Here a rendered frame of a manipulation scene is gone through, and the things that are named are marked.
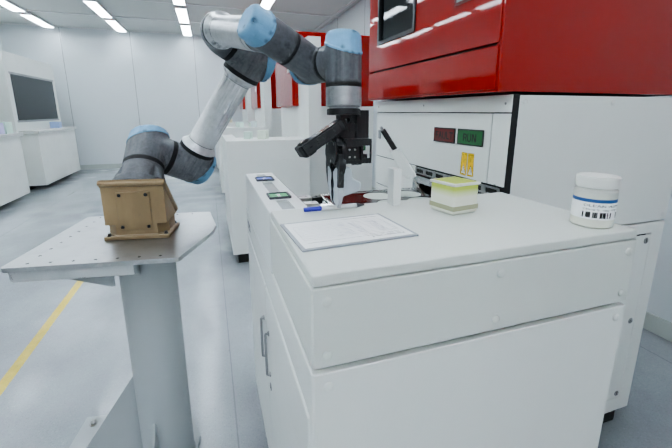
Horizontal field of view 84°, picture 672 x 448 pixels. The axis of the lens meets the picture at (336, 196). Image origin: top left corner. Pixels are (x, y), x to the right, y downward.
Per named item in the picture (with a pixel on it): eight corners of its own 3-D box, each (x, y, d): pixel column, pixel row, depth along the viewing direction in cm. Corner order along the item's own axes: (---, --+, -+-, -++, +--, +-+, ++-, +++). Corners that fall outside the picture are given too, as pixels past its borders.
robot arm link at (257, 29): (197, -2, 106) (266, -11, 69) (231, 21, 113) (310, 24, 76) (180, 36, 107) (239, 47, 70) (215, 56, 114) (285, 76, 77)
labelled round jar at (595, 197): (586, 217, 76) (593, 171, 74) (622, 227, 69) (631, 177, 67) (560, 220, 73) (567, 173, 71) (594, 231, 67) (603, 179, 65)
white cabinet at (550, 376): (388, 362, 178) (394, 197, 160) (569, 614, 89) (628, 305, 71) (252, 394, 158) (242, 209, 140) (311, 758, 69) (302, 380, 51)
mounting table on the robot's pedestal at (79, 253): (8, 319, 89) (-3, 268, 86) (93, 252, 132) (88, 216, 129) (204, 303, 96) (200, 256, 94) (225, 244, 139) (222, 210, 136)
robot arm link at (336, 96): (332, 85, 73) (320, 89, 81) (332, 109, 74) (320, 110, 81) (367, 86, 75) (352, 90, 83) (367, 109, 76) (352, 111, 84)
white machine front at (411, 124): (379, 187, 179) (382, 101, 170) (504, 241, 104) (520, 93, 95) (373, 187, 178) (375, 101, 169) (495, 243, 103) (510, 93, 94)
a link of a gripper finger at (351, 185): (363, 208, 80) (363, 166, 79) (337, 210, 78) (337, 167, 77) (358, 206, 83) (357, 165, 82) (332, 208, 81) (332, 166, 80)
